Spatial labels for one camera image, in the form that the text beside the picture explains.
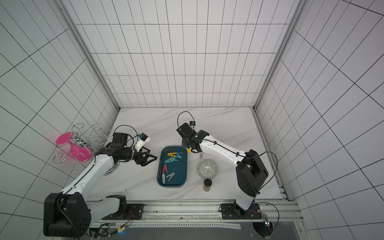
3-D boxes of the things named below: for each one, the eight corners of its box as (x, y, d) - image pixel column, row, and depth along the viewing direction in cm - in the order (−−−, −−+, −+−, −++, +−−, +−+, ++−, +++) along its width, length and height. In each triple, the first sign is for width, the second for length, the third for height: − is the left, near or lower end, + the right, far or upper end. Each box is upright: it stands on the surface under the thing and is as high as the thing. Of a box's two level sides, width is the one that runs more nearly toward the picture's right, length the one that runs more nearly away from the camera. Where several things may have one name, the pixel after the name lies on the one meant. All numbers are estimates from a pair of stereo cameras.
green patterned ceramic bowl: (197, 178, 85) (197, 176, 82) (197, 162, 91) (197, 159, 88) (217, 178, 85) (218, 176, 82) (215, 162, 91) (216, 159, 88)
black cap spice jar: (203, 191, 81) (204, 186, 73) (203, 183, 83) (204, 178, 76) (210, 191, 81) (212, 186, 73) (210, 183, 83) (211, 178, 76)
